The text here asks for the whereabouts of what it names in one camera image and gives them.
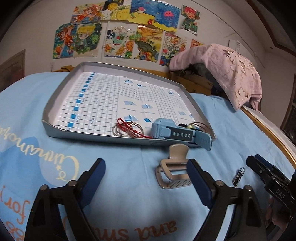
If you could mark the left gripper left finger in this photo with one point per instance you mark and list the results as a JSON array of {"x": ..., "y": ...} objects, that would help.
[{"x": 45, "y": 222}]

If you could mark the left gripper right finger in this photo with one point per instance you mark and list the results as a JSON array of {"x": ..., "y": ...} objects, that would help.
[{"x": 247, "y": 220}]

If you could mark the person's right hand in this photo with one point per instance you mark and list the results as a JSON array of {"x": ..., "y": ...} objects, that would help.
[{"x": 277, "y": 214}]

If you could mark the black hair clip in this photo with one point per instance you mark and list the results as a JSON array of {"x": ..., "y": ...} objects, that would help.
[{"x": 239, "y": 174}]

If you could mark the light blue cartoon bedsheet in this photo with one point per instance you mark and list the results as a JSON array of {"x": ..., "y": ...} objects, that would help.
[{"x": 129, "y": 204}]

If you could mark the beige hair claw clip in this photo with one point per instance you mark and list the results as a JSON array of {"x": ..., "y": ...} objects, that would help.
[{"x": 171, "y": 173}]

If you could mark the pink floral blanket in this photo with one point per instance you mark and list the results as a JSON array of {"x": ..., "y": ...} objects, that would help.
[{"x": 224, "y": 64}]

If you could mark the grey tray with grid paper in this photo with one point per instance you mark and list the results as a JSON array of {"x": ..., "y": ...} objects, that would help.
[{"x": 103, "y": 102}]

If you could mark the white air conditioner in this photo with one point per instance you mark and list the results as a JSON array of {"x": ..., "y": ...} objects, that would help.
[{"x": 236, "y": 46}]

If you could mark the brown wooden door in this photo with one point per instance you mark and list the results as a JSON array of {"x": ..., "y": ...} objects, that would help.
[{"x": 12, "y": 70}]

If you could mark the colourful wall drawings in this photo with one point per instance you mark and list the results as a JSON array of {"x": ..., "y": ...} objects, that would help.
[{"x": 139, "y": 30}]

